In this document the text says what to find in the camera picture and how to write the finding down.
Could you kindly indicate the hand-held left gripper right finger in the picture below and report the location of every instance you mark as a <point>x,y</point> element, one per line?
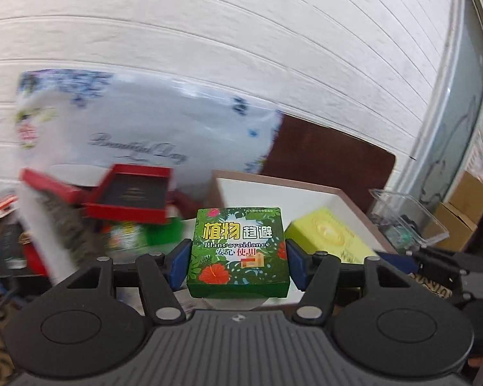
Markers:
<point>296,264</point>

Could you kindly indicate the red box tray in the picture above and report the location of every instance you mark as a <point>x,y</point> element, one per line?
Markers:
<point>133,193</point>

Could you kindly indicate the clear plastic container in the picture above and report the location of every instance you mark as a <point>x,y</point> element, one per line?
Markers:
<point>406,213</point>

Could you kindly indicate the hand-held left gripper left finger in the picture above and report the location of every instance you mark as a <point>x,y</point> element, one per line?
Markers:
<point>178,262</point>

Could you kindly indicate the yellow box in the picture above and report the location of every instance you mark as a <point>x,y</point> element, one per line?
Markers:
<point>329,233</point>

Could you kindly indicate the green packet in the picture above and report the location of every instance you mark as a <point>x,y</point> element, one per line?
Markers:
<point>145,235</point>

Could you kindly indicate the floral plastic bag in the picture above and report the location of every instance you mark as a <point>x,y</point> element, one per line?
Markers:
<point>153,128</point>

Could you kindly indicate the red box lid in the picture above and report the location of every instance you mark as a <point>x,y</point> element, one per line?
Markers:
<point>52,187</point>

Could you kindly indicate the white cardboard box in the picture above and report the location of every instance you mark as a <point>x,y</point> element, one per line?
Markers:
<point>265,193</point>

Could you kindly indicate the glass partition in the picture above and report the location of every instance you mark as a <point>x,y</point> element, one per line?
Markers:
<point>458,100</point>

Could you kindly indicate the green floral print box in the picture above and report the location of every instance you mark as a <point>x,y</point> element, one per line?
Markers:
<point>233,249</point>

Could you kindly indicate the brown wooden board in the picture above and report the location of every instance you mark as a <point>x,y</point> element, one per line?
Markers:
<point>329,157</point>

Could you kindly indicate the brown cardboard carton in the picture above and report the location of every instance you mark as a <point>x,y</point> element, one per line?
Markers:
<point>452,225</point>
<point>470,191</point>

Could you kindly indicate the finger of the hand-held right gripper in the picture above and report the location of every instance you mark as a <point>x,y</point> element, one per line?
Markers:
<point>446,287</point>
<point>454,260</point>

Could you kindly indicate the dark box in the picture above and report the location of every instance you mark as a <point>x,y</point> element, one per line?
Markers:
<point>16,249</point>

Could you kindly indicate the red packet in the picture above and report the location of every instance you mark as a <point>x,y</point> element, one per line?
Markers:
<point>2,206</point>

